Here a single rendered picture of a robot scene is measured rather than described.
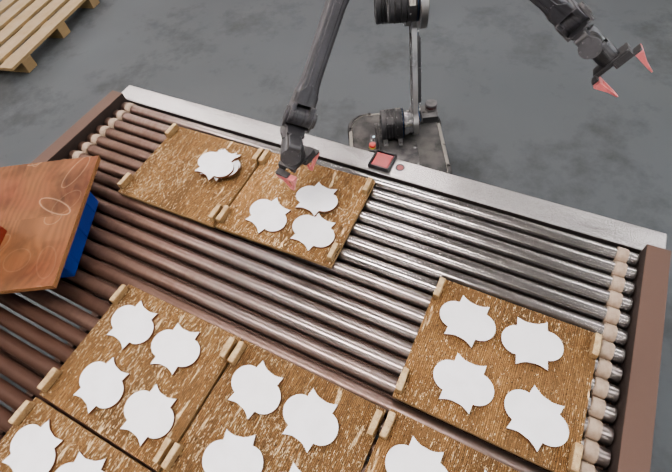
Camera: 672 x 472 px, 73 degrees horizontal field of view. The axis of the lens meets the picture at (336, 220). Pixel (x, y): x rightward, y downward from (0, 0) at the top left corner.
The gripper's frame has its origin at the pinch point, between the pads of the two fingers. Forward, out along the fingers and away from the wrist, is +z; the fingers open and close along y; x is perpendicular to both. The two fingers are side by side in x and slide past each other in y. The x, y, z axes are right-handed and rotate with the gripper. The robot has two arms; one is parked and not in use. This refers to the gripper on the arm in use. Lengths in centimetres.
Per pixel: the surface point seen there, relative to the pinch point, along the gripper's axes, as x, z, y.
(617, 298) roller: -92, 13, 12
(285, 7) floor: 203, 80, 225
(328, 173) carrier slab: -1.4, 7.4, 11.3
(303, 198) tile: -1.0, 6.9, -2.3
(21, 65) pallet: 349, 74, 52
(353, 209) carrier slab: -16.9, 8.6, 2.5
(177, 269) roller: 18.9, 10.7, -42.0
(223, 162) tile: 31.6, 3.2, -4.3
